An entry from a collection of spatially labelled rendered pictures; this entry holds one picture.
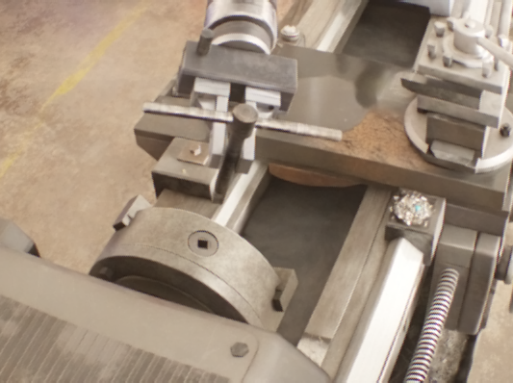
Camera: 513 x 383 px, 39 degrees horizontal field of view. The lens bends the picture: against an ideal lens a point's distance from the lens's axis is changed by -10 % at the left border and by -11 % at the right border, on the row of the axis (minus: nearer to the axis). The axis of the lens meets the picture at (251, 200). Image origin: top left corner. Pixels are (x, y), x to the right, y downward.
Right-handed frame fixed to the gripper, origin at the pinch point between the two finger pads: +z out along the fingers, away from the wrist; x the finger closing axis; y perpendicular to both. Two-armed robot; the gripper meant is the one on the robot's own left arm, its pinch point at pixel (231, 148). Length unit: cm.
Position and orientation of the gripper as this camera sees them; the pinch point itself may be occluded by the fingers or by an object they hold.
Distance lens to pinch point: 83.8
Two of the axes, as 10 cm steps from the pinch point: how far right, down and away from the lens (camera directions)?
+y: 2.3, -5.6, -7.9
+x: 9.7, 1.6, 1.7
